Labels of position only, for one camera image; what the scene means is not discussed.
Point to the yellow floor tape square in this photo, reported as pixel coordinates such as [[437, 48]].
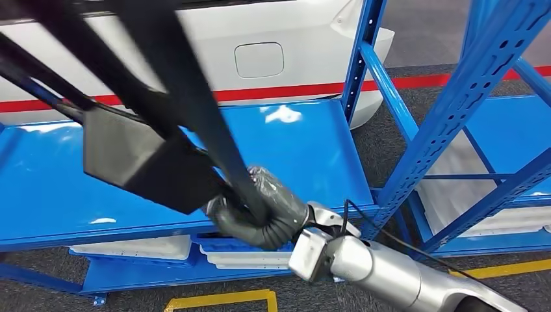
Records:
[[508, 269]]

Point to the red barrier belt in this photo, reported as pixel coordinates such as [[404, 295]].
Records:
[[280, 91]]

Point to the blue steel shelf rack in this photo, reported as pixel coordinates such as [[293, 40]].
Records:
[[64, 194], [516, 137]]

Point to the black plastic plate part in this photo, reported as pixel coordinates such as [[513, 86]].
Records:
[[142, 163]]

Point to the white plastic crate stack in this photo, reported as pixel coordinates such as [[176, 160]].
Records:
[[447, 202]]

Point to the white plastic tray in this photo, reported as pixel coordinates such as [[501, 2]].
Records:
[[249, 256], [258, 267]]

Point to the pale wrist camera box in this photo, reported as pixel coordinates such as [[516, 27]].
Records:
[[307, 254]]

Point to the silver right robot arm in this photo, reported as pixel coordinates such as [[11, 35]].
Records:
[[387, 271]]

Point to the white car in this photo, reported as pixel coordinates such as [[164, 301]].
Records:
[[301, 34]]

